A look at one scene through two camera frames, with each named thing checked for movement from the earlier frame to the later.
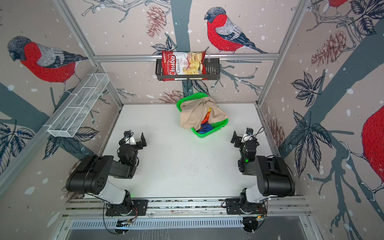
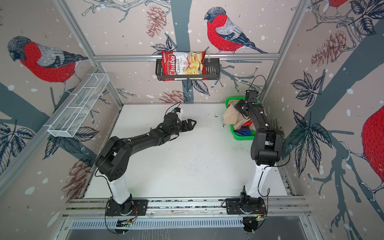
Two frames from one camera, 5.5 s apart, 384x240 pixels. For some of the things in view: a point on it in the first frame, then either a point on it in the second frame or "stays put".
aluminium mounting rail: x=278 y=207 stays put
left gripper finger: x=127 y=134 to x=189 y=125
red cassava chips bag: x=183 y=63 stays put
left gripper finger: x=143 y=140 to x=191 y=124
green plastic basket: x=216 y=126 to x=232 y=130
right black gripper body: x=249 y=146 to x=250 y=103
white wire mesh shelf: x=65 y=124 stays put
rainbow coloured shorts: x=205 y=126 to x=245 y=130
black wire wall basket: x=213 y=72 stays put
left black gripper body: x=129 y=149 to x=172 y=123
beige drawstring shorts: x=193 y=112 to x=232 y=116
